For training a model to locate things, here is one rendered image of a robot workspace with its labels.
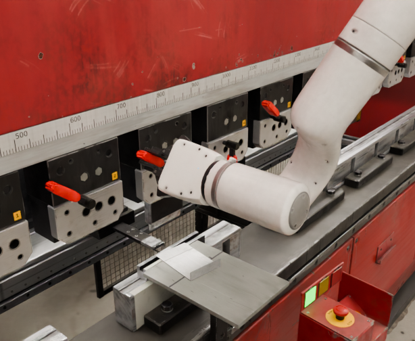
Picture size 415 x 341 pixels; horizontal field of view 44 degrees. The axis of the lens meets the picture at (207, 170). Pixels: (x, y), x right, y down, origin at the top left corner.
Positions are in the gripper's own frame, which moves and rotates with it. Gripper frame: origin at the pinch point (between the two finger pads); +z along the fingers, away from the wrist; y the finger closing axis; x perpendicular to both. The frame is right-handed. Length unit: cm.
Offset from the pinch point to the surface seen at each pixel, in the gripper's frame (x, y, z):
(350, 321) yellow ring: 63, 17, -26
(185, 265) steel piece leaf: 23.9, 17.9, 0.8
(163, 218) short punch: 19.1, 10.0, 7.8
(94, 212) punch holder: -5.4, 13.0, 3.5
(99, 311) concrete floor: 124, 69, 108
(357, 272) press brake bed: 112, 4, -7
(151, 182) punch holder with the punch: 5.5, 4.0, 3.4
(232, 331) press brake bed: 41, 29, -7
